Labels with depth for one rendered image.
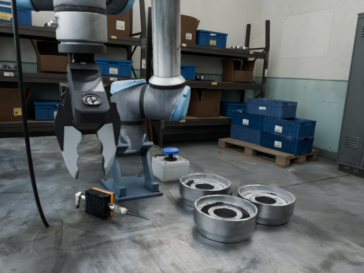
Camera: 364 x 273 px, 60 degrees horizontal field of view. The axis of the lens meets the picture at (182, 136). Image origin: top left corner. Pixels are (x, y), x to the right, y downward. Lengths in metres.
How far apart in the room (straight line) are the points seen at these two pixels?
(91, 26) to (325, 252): 0.48
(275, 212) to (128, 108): 0.61
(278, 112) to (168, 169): 3.67
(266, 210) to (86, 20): 0.42
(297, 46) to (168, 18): 4.60
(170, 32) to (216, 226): 0.61
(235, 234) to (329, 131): 4.53
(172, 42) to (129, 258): 0.66
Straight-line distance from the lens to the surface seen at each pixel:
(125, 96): 1.02
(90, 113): 0.42
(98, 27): 0.50
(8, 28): 3.88
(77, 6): 0.49
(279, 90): 5.59
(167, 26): 0.94
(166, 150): 0.76
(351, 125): 4.22
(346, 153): 4.27
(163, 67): 0.96
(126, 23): 4.21
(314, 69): 5.18
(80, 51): 0.49
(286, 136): 4.29
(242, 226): 0.51
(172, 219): 0.58
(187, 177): 0.68
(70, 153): 0.52
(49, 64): 3.94
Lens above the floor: 1.05
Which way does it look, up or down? 11 degrees down
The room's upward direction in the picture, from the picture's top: 3 degrees clockwise
